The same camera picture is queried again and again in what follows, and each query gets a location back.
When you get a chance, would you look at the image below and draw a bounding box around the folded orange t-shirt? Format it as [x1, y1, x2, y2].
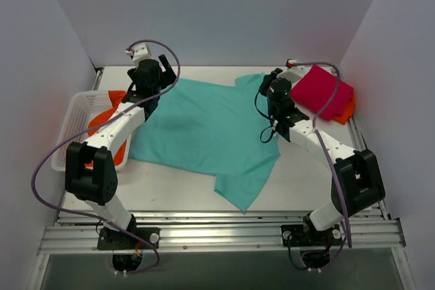
[333, 95, 355, 125]

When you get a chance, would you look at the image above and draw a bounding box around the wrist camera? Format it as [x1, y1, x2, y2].
[278, 59, 312, 84]
[126, 42, 152, 66]

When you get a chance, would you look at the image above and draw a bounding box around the teal t-shirt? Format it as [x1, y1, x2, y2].
[129, 73, 280, 211]

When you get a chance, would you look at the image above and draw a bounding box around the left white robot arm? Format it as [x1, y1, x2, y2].
[65, 52, 177, 249]

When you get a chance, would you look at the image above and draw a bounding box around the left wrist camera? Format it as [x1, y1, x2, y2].
[126, 42, 152, 66]

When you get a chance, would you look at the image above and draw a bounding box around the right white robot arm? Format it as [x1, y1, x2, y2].
[258, 69, 385, 244]

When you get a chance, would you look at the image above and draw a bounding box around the orange t-shirt in basket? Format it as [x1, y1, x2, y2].
[85, 90, 134, 171]

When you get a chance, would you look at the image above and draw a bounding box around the folded magenta t-shirt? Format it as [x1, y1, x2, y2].
[291, 65, 354, 121]

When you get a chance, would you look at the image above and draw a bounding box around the white plastic basket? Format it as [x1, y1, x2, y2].
[50, 90, 137, 172]

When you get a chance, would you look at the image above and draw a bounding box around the aluminium mounting rail frame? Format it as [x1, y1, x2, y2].
[29, 203, 415, 289]

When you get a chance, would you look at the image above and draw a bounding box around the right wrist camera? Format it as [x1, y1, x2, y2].
[278, 59, 312, 84]

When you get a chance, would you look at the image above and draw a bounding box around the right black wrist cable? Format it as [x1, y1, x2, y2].
[254, 89, 280, 145]

